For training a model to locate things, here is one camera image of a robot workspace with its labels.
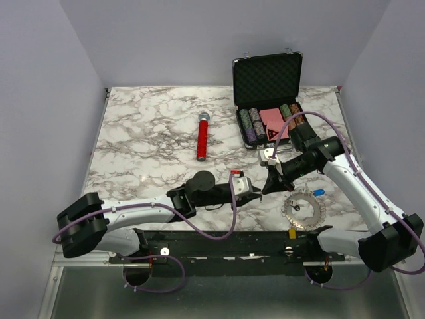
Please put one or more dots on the black poker chip case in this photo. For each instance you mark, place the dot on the black poker chip case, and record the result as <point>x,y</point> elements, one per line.
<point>263,82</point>

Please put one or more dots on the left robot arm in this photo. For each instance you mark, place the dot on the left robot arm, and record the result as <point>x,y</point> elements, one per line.
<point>93,224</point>

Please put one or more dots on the round metal keyring disc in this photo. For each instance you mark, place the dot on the round metal keyring disc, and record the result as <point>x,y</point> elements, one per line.
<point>311,214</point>

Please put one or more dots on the yellow tape piece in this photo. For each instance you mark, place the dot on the yellow tape piece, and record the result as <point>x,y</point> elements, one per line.
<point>292,233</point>

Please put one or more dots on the small key on disc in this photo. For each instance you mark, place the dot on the small key on disc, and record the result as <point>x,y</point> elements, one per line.
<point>295,207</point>

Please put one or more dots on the pink card with black triangle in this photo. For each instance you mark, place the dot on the pink card with black triangle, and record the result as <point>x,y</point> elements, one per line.
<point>273,128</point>

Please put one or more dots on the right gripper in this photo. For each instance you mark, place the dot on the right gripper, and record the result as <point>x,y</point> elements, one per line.
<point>274,183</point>

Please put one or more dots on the key with blue tag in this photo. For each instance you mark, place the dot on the key with blue tag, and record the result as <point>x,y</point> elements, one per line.
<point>314,192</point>

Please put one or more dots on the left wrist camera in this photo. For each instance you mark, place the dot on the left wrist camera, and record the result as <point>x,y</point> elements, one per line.
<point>242,186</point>

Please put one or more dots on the brown poker chip stack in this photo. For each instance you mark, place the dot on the brown poker chip stack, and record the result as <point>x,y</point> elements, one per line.
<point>294,109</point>

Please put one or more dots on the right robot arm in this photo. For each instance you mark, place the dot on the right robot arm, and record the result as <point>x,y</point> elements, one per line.
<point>391,235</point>

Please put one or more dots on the red glitter microphone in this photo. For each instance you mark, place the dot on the red glitter microphone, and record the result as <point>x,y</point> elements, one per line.
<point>201,154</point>

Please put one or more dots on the pink playing card deck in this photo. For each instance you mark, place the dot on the pink playing card deck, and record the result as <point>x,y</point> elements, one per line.
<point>271,115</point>

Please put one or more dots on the black front mounting rail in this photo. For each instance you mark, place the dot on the black front mounting rail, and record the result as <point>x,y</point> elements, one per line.
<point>244,253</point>

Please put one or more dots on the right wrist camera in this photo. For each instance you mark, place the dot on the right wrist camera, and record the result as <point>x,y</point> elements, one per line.
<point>267,158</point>

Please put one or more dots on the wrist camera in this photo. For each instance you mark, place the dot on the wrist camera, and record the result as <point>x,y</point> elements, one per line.
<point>267,158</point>
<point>242,186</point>

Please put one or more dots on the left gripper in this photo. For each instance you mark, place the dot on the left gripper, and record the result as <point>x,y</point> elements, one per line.
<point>242,200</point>

